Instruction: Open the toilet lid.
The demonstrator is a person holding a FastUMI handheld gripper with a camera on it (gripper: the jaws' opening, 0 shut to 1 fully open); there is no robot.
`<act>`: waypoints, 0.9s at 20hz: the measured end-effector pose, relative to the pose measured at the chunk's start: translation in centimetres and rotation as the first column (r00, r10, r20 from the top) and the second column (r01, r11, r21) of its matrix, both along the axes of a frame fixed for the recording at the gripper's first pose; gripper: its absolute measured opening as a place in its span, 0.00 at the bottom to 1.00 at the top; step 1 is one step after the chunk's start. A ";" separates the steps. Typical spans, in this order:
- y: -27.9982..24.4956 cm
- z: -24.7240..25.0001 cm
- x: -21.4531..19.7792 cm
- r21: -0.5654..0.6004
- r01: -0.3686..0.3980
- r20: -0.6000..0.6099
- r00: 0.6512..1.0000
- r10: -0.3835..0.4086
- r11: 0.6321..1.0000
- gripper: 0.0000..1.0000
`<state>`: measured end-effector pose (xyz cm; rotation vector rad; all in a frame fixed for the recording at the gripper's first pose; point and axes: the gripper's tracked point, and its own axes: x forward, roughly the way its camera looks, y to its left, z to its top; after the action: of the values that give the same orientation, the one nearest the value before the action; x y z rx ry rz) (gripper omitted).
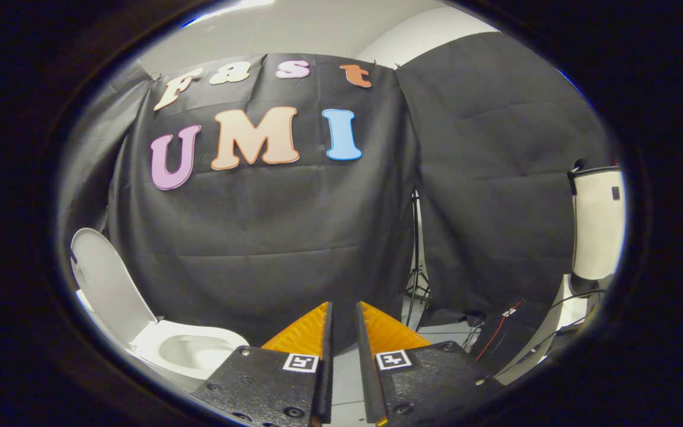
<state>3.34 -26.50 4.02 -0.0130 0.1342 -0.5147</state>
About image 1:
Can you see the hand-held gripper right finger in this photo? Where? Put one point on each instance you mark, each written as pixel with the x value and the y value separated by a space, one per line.
pixel 368 385

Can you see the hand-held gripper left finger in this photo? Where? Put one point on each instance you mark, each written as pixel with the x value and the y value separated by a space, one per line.
pixel 324 379

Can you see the black backdrop cloth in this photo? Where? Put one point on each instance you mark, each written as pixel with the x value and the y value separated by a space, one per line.
pixel 270 237

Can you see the white toilet lid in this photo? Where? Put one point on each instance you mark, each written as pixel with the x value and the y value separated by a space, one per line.
pixel 110 284

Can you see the black tripod stand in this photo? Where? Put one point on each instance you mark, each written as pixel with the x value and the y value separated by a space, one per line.
pixel 417 279

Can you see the white toilet body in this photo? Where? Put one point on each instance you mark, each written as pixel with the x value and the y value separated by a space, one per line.
pixel 199 350

